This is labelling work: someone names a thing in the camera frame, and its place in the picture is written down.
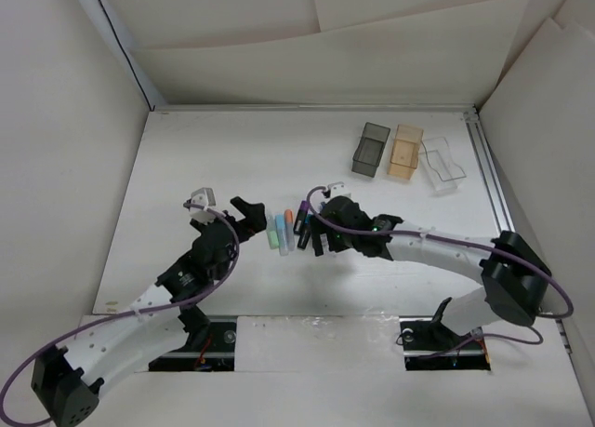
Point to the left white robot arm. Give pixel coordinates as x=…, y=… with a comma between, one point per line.
x=70, y=377

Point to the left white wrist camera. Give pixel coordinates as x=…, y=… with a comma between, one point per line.
x=200, y=201

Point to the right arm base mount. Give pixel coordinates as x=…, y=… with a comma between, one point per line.
x=432, y=347

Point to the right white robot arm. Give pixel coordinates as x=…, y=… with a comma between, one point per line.
x=512, y=279

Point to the aluminium rail right side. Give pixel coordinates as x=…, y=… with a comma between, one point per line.
x=487, y=164

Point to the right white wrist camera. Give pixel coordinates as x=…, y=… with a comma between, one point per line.
x=336, y=189

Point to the orange cap clear marker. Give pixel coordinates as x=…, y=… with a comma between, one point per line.
x=289, y=229

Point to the dark grey transparent container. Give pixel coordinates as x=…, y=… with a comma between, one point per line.
x=369, y=152

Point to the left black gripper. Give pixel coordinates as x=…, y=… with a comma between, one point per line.
x=252, y=221

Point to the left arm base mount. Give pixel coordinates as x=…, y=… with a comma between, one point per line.
x=216, y=352

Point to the blue pastel highlighter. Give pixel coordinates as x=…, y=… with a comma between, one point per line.
x=281, y=235

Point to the orange transparent container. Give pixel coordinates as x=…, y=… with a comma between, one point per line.
x=405, y=152

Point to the purple cap black marker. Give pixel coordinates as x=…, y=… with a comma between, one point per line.
x=300, y=219

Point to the clear transparent container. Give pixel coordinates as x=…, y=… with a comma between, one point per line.
x=444, y=173

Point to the green pastel highlighter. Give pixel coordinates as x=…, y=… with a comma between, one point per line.
x=271, y=231

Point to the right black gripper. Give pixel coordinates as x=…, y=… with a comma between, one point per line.
x=334, y=244

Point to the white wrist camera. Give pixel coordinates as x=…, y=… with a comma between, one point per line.
x=336, y=189
x=200, y=201

